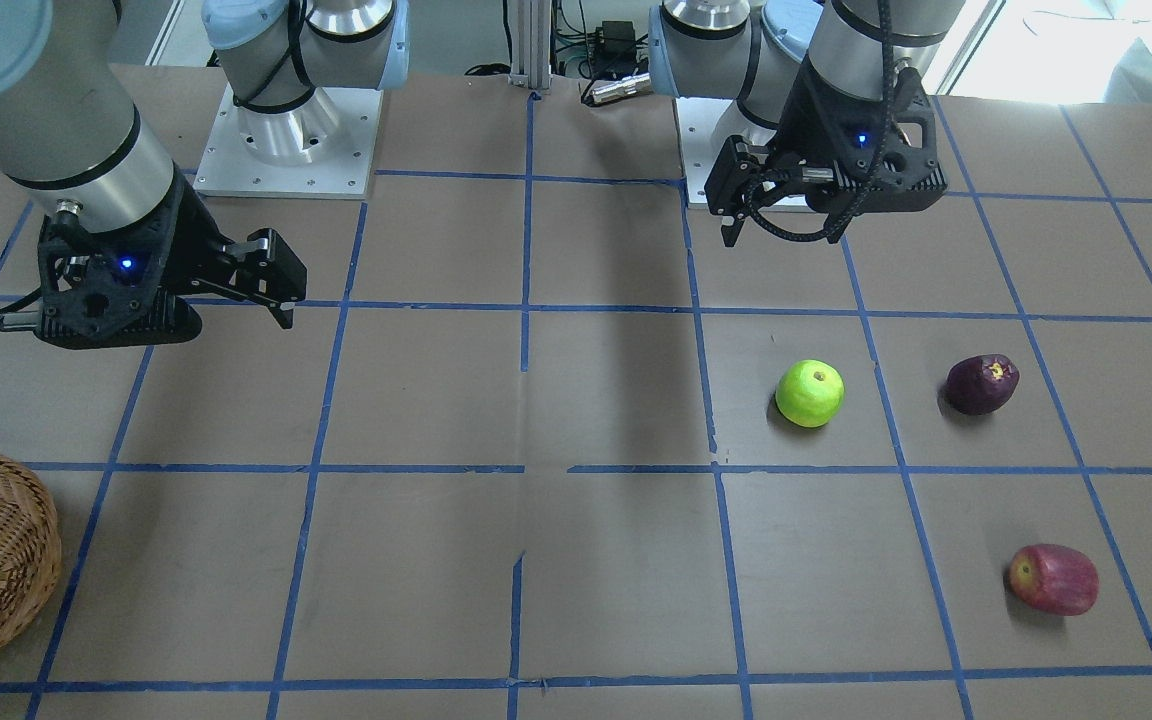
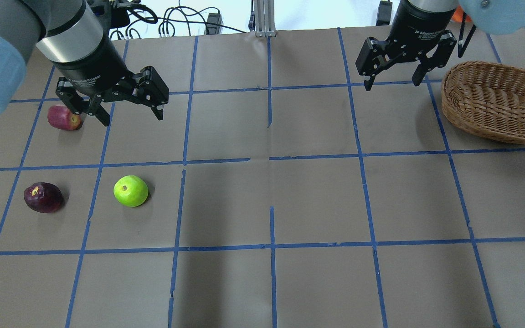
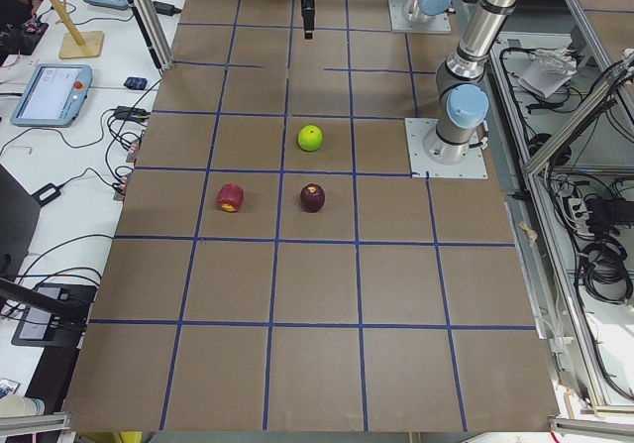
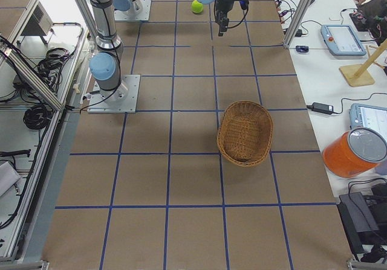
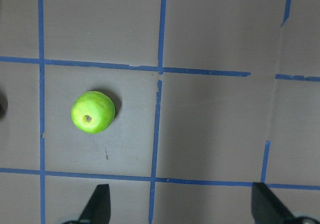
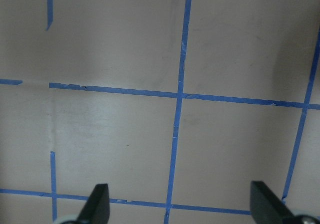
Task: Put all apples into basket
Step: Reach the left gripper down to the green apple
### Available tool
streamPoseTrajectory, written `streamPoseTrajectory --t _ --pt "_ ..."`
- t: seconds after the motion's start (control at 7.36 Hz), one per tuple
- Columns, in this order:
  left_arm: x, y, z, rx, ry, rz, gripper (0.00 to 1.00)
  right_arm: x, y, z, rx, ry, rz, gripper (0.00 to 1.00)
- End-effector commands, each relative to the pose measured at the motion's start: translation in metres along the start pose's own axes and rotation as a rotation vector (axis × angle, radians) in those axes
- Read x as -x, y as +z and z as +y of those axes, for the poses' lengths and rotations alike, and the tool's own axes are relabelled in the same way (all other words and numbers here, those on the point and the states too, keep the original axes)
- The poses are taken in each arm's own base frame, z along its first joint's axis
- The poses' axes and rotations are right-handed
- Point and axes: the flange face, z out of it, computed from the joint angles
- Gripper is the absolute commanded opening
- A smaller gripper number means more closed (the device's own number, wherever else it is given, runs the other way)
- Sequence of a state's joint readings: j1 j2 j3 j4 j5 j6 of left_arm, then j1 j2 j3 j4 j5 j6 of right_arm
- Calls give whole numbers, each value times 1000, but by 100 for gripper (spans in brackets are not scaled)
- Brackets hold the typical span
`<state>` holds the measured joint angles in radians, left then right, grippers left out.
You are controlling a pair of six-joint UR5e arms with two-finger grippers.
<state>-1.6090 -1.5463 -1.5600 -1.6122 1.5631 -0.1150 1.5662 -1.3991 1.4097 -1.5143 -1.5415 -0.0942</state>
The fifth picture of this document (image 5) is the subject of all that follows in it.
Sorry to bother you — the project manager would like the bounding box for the dark object at edge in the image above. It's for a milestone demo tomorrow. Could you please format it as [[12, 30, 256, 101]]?
[[0, 92, 8, 119]]

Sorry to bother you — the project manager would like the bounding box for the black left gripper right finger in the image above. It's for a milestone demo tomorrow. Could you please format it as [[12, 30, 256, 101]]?
[[251, 182, 295, 224]]

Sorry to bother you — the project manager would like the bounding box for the green apple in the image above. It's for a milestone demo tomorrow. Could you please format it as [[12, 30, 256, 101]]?
[[70, 91, 116, 134]]

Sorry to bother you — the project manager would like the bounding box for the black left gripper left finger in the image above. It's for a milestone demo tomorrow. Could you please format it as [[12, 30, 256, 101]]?
[[77, 184, 111, 224]]

